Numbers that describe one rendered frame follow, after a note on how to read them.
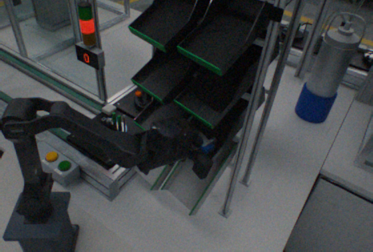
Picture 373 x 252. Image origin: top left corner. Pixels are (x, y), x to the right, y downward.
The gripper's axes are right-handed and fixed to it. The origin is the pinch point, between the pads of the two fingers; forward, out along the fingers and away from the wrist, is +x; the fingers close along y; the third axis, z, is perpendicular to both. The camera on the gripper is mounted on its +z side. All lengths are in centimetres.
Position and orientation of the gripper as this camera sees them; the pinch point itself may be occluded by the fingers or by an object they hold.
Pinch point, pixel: (199, 143)
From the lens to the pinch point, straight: 89.7
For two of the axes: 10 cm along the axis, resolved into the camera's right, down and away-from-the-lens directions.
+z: 2.9, -7.8, -5.5
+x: 7.7, -1.6, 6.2
